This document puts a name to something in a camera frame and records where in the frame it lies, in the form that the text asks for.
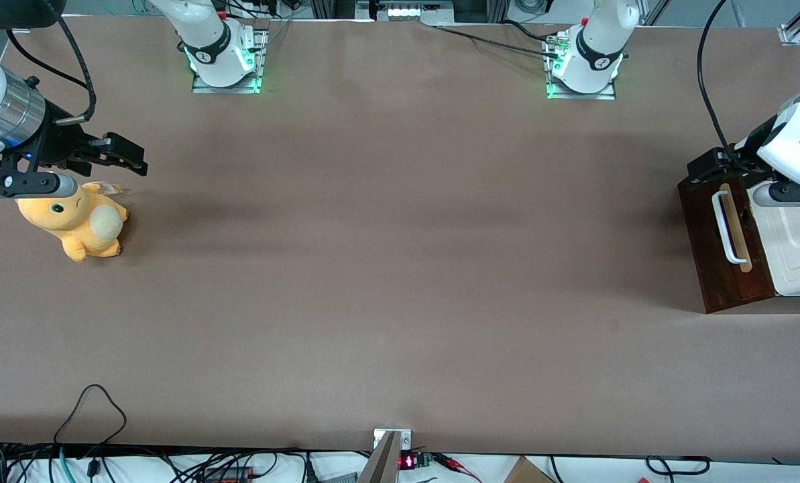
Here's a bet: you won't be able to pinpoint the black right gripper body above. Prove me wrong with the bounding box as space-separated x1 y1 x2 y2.
17 101 112 176

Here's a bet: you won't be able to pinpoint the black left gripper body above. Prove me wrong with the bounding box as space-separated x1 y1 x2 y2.
725 115 777 182

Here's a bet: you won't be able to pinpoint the white drawer handle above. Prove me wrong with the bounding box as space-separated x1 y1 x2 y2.
711 191 746 264

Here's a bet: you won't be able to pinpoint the dark brown wooden drawer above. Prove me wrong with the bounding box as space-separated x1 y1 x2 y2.
678 177 754 307

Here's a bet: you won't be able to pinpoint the orange plush toy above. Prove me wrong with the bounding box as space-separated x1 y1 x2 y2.
16 181 129 264

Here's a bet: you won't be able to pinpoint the white lit device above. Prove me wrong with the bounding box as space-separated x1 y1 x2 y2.
373 0 455 22

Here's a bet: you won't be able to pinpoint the orange black connector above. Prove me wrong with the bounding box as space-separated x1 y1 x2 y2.
202 467 254 483

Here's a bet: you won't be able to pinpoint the brown cardboard box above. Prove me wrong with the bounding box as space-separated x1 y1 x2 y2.
504 456 555 483

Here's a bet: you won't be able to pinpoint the left wrist camera black grey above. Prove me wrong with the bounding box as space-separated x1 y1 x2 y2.
752 178 800 208

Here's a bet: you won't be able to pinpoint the wrist camera black grey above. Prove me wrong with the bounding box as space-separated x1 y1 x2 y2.
0 172 78 199
752 178 800 208

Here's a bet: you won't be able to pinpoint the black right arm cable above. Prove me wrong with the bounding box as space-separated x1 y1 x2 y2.
5 13 99 128

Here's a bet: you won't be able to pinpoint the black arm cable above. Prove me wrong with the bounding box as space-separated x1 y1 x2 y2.
5 13 99 128
697 0 742 168

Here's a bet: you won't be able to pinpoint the right wrist camera black grey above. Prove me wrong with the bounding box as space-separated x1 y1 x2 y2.
0 172 78 199

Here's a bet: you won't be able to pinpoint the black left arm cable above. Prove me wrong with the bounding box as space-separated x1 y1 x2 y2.
697 0 742 168

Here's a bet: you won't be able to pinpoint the aluminium frame extrusion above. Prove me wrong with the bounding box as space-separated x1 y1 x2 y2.
777 3 800 48

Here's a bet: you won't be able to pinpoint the thick black table cable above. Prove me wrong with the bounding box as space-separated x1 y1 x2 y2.
500 19 565 45

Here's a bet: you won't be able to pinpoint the thin black table cable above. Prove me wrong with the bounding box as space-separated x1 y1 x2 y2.
432 24 561 58

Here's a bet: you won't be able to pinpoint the black looped cable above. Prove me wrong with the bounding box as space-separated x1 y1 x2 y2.
54 384 128 447

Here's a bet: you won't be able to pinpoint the black coiled cable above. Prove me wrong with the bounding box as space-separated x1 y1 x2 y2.
644 455 712 476

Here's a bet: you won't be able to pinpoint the red clip wires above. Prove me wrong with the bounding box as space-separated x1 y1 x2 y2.
433 453 482 483

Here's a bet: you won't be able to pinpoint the silver camera mount bracket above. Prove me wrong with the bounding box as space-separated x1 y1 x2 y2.
359 428 414 483

